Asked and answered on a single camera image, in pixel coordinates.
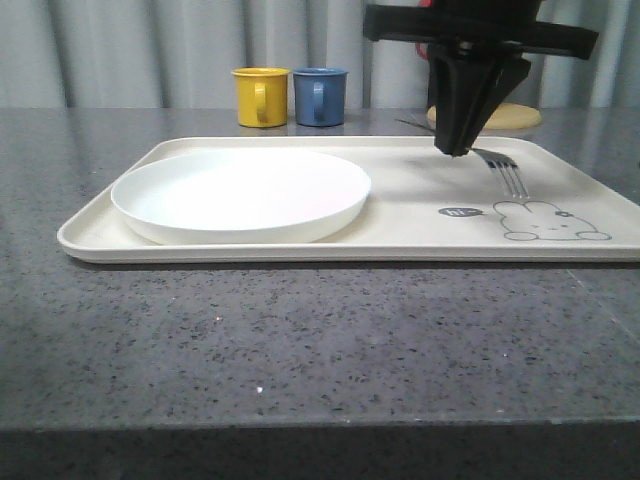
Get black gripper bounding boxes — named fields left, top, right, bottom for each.
left=363, top=1, right=598, bottom=157

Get silver metal fork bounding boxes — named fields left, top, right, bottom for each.
left=394, top=118, right=530, bottom=199

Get white round plate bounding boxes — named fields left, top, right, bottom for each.
left=111, top=148, right=372, bottom=245

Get wooden mug tree stand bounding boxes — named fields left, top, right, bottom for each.
left=425, top=102, right=543, bottom=131

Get red enamel mug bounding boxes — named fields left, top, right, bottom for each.
left=415, top=0, right=433, bottom=60

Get cream rabbit serving tray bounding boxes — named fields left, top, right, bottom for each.
left=57, top=136, right=639, bottom=263

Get blue enamel mug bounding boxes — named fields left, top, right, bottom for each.
left=293, top=67, right=348, bottom=127

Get yellow enamel mug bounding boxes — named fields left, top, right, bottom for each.
left=232, top=67, right=290, bottom=128

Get grey curtain backdrop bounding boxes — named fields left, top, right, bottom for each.
left=1, top=1, right=639, bottom=108

